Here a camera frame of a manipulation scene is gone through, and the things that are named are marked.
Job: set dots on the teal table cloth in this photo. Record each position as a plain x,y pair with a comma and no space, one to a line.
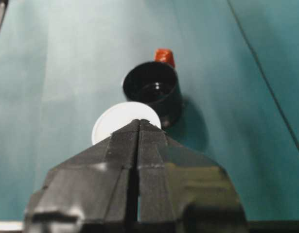
54,72

